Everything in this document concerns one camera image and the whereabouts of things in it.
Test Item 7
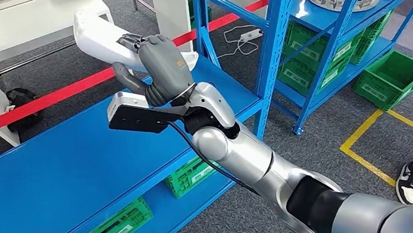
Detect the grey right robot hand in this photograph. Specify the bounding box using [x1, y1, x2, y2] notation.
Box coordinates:
[107, 26, 198, 109]

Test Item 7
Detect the white curved plastic shell part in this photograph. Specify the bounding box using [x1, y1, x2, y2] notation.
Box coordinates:
[71, 0, 201, 86]

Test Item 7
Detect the blue metal shelf rack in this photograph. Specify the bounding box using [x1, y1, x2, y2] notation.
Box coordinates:
[261, 0, 413, 139]
[0, 0, 334, 233]

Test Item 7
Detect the white panel column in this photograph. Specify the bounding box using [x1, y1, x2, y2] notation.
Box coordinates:
[150, 0, 200, 57]

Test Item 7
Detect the white power strip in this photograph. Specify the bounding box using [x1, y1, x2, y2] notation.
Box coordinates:
[239, 27, 265, 43]

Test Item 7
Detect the red barrier belt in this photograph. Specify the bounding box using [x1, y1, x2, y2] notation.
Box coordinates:
[0, 0, 381, 136]

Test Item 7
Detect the black bag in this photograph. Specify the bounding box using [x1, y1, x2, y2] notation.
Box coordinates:
[2, 85, 47, 135]

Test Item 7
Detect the white desk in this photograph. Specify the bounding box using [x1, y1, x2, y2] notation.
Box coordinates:
[0, 0, 128, 150]

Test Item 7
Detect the yellow floor tape square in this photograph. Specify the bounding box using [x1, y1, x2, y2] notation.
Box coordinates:
[335, 105, 413, 218]

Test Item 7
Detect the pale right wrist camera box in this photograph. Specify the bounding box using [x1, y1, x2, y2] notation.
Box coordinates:
[105, 88, 151, 123]

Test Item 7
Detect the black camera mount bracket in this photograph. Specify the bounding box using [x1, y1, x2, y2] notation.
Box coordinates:
[106, 96, 193, 141]

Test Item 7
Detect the white power cable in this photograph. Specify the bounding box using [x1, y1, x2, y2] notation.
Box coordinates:
[213, 22, 265, 60]

